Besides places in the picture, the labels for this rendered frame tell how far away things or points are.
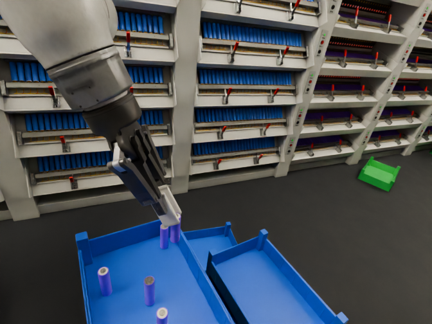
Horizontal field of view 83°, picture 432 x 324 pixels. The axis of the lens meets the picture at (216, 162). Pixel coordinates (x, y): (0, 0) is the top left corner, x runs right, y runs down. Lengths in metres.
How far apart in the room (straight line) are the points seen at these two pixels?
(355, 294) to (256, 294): 0.56
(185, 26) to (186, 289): 0.90
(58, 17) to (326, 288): 1.14
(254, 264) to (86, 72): 0.67
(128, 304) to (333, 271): 0.91
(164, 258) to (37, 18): 0.46
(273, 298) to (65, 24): 0.72
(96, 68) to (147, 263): 0.40
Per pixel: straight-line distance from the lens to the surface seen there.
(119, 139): 0.36
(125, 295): 0.55
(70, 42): 0.34
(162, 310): 0.46
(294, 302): 0.78
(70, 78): 0.35
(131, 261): 0.59
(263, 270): 0.81
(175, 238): 0.50
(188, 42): 1.10
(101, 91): 0.34
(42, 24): 0.34
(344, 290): 1.21
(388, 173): 2.27
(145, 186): 0.38
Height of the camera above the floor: 0.87
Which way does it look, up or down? 31 degrees down
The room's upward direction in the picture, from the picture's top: 8 degrees clockwise
